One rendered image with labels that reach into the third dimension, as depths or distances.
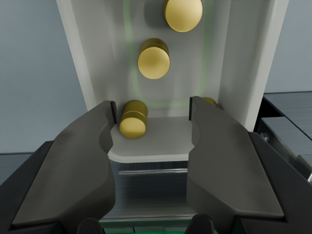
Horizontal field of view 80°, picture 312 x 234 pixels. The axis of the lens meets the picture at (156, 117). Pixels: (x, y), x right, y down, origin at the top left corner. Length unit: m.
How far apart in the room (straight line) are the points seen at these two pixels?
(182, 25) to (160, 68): 0.04
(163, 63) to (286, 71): 0.19
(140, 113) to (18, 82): 0.19
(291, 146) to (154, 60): 0.16
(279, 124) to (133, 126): 0.17
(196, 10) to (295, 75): 0.19
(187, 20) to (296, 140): 0.16
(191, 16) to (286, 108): 0.17
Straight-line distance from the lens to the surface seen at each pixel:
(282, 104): 0.30
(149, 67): 0.20
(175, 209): 0.26
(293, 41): 0.31
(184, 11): 0.19
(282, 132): 0.24
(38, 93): 0.33
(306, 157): 0.20
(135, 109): 0.24
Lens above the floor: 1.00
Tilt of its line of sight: 58 degrees down
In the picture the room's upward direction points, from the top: 180 degrees clockwise
